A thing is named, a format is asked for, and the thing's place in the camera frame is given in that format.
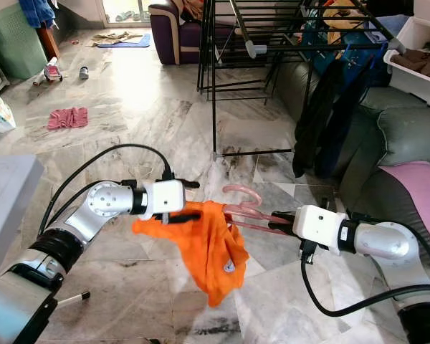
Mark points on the light blue folding table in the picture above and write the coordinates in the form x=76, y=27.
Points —
x=11, y=215

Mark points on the yellow towel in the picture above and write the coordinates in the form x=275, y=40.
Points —
x=344, y=21

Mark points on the pink plastic hanger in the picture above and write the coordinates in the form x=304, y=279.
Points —
x=244, y=188

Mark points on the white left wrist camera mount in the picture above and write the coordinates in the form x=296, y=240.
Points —
x=165, y=197

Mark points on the blue hanging garment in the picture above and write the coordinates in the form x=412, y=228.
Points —
x=37, y=11

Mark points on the black metal drying rack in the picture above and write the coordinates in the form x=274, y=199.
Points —
x=213, y=107

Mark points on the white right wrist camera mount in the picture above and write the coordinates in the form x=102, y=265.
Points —
x=319, y=226

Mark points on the green laundry basket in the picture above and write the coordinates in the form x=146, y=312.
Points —
x=14, y=46

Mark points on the brown wooden post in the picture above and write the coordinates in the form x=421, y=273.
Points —
x=50, y=44

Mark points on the orange shirt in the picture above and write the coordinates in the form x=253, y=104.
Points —
x=201, y=251

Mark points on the pink and white toy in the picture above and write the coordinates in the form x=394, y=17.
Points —
x=52, y=72

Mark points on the beige cloth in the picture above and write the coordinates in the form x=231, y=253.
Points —
x=113, y=37

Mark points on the white storage box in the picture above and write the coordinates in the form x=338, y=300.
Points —
x=419, y=79

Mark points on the pink cushion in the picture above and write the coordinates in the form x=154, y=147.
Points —
x=416, y=193

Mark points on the blue bag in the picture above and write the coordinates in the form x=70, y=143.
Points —
x=337, y=50

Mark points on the black garment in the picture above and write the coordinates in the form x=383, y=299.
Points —
x=322, y=122

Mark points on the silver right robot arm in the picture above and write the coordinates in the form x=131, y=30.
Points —
x=387, y=244

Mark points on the blue floor mat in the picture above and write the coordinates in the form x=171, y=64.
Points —
x=127, y=43

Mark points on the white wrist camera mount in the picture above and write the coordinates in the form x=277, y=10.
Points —
x=165, y=197
x=319, y=226

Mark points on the pink floor cloth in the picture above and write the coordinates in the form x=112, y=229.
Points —
x=67, y=119

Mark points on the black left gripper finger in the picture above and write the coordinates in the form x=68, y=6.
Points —
x=186, y=218

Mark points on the grey can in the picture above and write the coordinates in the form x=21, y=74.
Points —
x=84, y=74

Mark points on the brown garment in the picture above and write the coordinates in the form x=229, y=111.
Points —
x=190, y=8

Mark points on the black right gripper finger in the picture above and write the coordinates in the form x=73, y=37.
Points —
x=279, y=216
x=282, y=228

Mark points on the purple sofa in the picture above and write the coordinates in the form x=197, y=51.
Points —
x=172, y=43

